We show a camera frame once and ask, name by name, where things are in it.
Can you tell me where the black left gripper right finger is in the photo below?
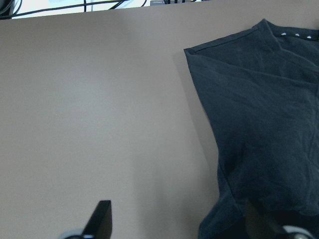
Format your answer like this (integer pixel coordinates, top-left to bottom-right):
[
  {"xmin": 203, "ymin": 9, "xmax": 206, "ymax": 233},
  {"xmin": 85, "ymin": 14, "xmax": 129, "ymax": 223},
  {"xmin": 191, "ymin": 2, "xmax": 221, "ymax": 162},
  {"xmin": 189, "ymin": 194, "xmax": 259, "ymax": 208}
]
[{"xmin": 245, "ymin": 199, "xmax": 291, "ymax": 239}]

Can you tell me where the red black usb hub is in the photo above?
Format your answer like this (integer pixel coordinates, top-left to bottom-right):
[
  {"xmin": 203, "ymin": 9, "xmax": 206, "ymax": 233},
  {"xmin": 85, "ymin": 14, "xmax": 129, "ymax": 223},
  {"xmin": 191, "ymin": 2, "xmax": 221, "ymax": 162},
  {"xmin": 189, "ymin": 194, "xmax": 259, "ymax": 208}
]
[{"xmin": 150, "ymin": 0, "xmax": 196, "ymax": 6}]

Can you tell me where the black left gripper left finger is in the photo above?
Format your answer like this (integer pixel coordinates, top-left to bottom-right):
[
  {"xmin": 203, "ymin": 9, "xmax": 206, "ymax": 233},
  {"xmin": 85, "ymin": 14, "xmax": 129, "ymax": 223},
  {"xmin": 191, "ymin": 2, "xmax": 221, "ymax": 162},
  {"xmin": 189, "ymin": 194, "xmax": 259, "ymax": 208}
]
[{"xmin": 81, "ymin": 200, "xmax": 111, "ymax": 239}]

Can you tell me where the black t-shirt with logo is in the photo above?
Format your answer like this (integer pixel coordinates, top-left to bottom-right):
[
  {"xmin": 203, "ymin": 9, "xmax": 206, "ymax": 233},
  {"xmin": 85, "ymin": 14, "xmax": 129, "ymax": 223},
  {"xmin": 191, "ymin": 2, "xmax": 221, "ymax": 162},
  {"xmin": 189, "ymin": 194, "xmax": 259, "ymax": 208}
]
[{"xmin": 184, "ymin": 19, "xmax": 319, "ymax": 239}]

